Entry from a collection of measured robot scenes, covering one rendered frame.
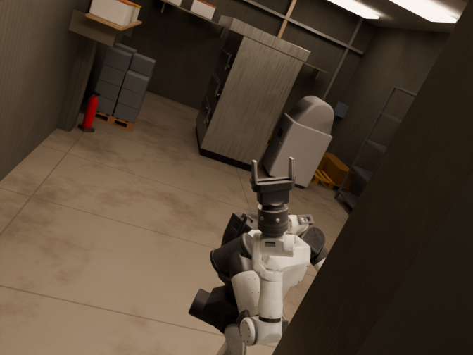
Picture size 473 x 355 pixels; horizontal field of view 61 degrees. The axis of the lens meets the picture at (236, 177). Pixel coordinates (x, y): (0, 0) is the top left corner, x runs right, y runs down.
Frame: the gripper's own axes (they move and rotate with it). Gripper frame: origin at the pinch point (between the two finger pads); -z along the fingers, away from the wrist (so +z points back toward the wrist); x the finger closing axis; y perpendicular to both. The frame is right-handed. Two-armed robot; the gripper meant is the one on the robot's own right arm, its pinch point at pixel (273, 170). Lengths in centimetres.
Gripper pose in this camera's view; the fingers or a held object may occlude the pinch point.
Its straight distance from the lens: 111.0
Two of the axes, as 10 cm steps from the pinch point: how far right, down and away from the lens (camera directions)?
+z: 0.2, 9.5, 3.0
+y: 2.2, 2.9, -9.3
